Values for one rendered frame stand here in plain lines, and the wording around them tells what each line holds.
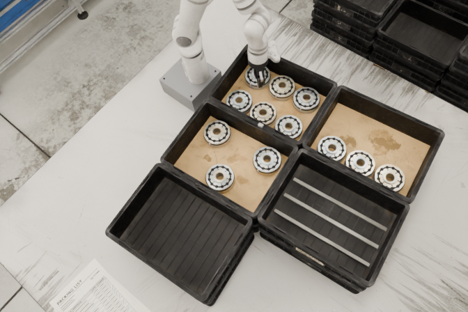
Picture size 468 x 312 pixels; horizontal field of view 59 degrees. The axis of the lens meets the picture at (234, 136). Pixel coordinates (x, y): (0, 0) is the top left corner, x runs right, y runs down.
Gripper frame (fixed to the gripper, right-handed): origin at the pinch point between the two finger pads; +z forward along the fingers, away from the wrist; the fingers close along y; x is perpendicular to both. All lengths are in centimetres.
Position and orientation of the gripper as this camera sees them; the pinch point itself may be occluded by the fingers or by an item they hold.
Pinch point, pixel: (258, 78)
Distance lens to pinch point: 166.2
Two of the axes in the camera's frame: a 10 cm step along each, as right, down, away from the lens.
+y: 1.9, 8.7, -4.5
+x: 9.8, -2.0, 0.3
